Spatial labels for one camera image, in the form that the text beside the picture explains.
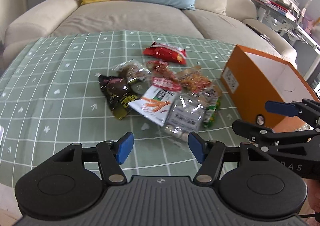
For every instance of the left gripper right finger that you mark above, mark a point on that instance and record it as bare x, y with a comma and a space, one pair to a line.
210, 155

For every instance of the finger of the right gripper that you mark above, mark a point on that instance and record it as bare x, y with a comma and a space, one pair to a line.
269, 141
307, 110

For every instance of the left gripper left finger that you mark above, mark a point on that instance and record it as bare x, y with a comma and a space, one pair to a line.
111, 155

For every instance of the black egg snack packet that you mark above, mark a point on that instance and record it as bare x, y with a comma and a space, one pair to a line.
118, 94

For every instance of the clear red chicken snack pack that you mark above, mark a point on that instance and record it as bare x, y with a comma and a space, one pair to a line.
160, 69

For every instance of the red chip bag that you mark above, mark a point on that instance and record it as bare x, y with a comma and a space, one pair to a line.
167, 52

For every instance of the remote on sofa arm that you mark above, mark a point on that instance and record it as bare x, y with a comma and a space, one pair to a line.
265, 37

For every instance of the person's right hand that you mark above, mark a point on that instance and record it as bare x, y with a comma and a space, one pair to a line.
313, 194

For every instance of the green snack packet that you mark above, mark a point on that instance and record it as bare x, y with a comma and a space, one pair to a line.
211, 112

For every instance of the clear white candy packet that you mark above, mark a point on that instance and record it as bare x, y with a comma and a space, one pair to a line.
185, 116

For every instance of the orange cardboard box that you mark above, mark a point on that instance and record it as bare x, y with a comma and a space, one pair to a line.
252, 77

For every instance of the white carrot stick packet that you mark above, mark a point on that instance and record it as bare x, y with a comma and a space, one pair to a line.
156, 102

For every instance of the orange spicy snack packet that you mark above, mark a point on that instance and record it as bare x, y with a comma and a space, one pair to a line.
193, 79

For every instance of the clear brown pastry packet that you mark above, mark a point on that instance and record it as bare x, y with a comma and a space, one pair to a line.
132, 71

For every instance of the white cluttered desk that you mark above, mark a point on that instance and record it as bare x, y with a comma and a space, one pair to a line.
285, 17

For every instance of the beige fabric sofa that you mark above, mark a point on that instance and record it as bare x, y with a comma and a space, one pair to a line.
66, 17

